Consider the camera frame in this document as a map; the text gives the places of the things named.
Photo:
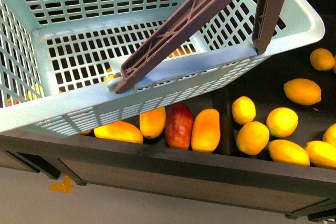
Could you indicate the brown basket handle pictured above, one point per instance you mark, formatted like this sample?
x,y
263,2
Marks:
x,y
182,24

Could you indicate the light blue plastic basket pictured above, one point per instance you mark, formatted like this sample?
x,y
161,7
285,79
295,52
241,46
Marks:
x,y
55,56

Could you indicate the red mango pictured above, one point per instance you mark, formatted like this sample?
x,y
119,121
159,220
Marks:
x,y
179,125

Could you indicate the orange yellow mango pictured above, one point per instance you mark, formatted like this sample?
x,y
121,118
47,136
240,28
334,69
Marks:
x,y
152,123

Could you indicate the orange mango right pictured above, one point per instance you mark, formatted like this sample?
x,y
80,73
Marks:
x,y
206,131

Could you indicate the yellow mango lying flat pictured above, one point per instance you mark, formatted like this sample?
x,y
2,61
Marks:
x,y
119,131

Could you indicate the orange yellow lemon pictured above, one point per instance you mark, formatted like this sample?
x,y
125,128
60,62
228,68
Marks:
x,y
302,91
322,59

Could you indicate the dark wooden display stand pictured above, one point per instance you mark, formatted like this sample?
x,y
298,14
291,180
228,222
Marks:
x,y
226,176

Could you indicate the orange floor tape marker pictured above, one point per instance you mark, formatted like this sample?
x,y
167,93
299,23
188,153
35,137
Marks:
x,y
64,187

